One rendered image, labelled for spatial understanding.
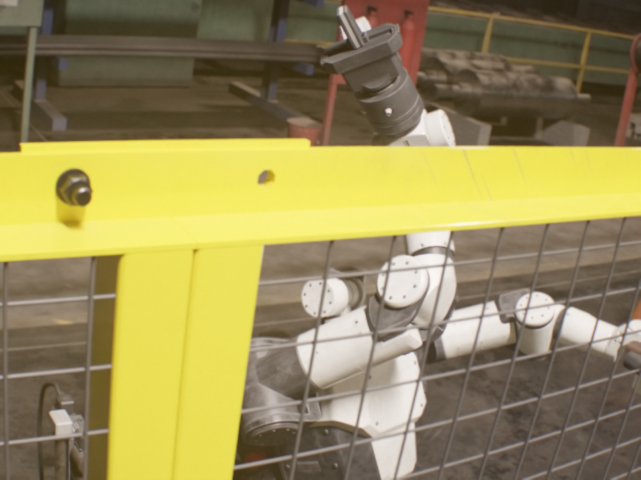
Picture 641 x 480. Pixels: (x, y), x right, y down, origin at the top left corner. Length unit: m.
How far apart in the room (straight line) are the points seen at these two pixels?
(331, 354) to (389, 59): 0.43
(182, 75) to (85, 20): 1.29
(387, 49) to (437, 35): 10.99
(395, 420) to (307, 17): 9.74
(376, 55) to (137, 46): 6.74
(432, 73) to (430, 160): 8.80
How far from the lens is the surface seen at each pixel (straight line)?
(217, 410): 0.65
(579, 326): 1.77
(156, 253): 0.57
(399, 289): 1.31
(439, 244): 1.35
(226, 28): 10.64
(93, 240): 0.57
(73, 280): 4.94
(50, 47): 7.79
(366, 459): 1.53
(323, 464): 1.54
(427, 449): 3.87
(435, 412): 4.16
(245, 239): 0.60
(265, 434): 1.39
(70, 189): 0.57
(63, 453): 1.59
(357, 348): 1.34
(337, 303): 1.55
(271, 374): 1.39
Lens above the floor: 2.01
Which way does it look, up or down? 18 degrees down
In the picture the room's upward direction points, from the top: 9 degrees clockwise
